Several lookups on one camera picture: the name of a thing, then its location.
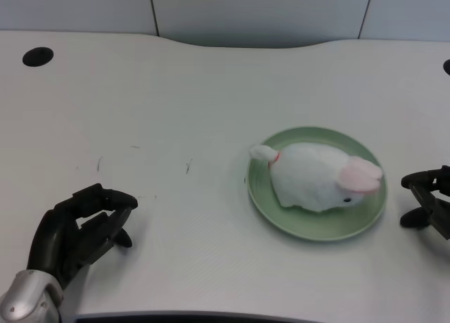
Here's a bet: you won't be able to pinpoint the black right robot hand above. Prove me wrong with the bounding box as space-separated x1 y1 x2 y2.
399 165 450 240

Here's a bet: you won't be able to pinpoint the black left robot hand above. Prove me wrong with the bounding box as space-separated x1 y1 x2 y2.
26 183 139 291

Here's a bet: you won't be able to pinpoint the white rabbit doll pink ears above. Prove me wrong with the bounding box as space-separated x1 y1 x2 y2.
248 142 384 213

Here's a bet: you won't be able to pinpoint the green round plate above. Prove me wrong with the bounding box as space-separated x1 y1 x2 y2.
247 126 388 243

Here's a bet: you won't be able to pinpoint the grey partition panel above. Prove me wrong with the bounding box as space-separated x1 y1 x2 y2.
0 0 450 49

